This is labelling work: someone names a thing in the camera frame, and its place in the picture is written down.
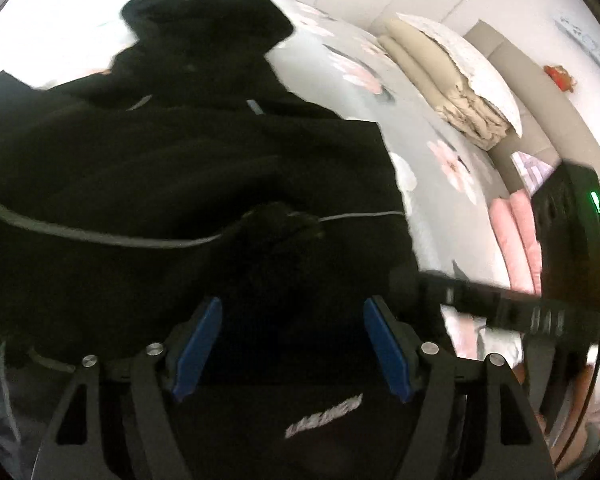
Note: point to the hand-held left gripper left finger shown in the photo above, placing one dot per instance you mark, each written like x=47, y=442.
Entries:
x=200, y=350

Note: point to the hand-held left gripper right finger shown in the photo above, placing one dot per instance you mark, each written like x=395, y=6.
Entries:
x=386, y=350

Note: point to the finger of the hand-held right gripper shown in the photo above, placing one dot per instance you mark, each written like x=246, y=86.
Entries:
x=480, y=300

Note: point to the black jacket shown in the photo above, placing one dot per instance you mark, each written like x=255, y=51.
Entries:
x=180, y=160

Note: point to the folded pink blanket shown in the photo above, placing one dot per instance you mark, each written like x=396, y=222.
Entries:
x=510, y=230

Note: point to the patterned purple blanket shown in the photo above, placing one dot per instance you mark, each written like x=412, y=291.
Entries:
x=530, y=170

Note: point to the beige padded headboard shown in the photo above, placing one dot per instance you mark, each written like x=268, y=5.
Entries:
x=545, y=110

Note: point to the floral bedspread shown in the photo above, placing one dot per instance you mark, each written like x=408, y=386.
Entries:
x=430, y=125

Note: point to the white pillow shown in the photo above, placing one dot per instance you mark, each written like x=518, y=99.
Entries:
x=480, y=75

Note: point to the folded beige quilt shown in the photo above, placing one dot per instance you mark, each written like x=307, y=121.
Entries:
x=430, y=65

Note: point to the orange wall decoration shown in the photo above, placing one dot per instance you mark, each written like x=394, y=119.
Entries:
x=560, y=77

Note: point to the grey wall sticker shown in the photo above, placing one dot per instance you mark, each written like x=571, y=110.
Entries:
x=587, y=40

